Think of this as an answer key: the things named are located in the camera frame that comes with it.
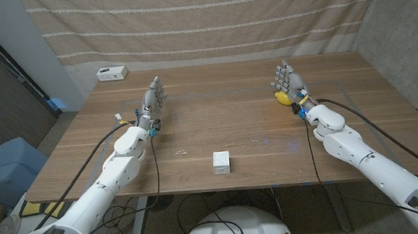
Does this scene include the black floor cable bundle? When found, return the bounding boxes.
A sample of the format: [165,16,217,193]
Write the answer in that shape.
[99,200,156,234]

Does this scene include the blue grey storage bin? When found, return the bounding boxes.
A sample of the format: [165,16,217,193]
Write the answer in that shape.
[0,133,54,210]

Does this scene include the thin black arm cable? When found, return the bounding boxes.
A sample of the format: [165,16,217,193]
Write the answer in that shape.
[49,134,166,234]
[302,105,418,234]

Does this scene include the grey metal table leg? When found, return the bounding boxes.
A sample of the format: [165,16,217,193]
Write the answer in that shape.
[323,181,352,234]
[126,195,152,234]

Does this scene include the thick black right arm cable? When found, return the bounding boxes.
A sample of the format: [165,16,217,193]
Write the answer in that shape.
[314,88,418,202]

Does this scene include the black round floor device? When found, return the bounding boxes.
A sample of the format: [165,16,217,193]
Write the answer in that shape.
[146,193,176,213]

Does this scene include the yellow black floor object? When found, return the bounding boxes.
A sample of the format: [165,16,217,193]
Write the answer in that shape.
[19,197,67,222]

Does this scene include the white sneaker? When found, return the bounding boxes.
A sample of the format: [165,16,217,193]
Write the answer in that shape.
[0,213,23,234]

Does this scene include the beige striped backdrop cloth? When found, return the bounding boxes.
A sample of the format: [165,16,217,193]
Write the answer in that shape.
[19,0,403,105]

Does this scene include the yellow lemon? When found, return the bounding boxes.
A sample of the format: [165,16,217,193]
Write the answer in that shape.
[274,90,293,108]

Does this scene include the white power strip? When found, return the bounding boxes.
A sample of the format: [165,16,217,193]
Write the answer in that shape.
[95,65,129,84]

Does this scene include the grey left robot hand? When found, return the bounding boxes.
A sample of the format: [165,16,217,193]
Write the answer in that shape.
[132,75,171,133]

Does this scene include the small white box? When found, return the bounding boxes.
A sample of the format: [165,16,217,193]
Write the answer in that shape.
[211,150,232,176]

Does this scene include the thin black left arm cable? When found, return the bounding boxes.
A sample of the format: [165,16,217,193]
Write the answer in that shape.
[49,134,166,234]

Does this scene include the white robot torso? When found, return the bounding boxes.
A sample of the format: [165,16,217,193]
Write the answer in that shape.
[180,200,295,234]

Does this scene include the black door frame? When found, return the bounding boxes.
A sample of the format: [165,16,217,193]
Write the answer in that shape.
[0,0,63,124]

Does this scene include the black torso cable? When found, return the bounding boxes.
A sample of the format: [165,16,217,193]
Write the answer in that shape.
[174,188,245,234]

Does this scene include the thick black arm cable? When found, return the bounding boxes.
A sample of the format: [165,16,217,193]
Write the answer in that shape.
[23,119,149,231]
[314,88,418,202]

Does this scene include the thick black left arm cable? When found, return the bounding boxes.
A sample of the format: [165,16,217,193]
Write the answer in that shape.
[23,119,149,231]

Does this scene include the blue tape patch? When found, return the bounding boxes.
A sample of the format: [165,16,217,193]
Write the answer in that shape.
[47,95,68,112]

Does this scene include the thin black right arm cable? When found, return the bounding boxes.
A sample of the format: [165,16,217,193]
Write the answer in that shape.
[302,105,418,234]

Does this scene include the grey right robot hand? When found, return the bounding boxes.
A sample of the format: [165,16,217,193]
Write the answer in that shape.
[268,57,318,117]

